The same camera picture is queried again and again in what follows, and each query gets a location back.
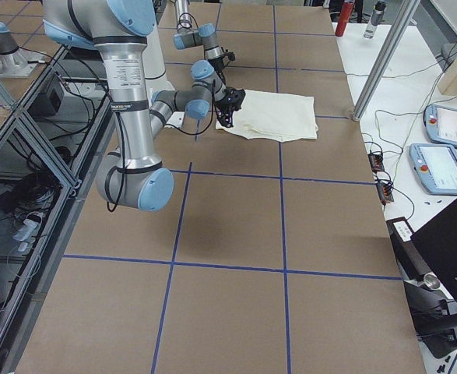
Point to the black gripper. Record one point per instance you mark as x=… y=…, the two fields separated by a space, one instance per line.
x=228 y=107
x=223 y=59

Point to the cream long-sleeve cat shirt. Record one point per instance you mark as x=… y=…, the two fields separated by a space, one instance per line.
x=281 y=117

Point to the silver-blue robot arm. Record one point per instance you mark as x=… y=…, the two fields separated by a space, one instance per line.
x=125 y=35
x=190 y=34

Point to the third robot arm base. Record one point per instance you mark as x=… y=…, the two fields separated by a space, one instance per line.
x=14 y=61

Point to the red cylindrical bottle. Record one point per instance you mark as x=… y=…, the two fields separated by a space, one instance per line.
x=344 y=17

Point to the clear water bottle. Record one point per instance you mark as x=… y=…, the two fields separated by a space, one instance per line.
x=375 y=19

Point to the near blue teach pendant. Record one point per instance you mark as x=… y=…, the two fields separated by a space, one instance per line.
x=436 y=167

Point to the blue teach pendant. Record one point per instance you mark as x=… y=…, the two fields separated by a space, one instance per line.
x=441 y=124
x=436 y=167

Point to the far blue teach pendant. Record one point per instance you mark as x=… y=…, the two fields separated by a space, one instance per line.
x=441 y=124

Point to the aluminium frame post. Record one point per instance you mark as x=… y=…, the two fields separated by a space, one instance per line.
x=394 y=36

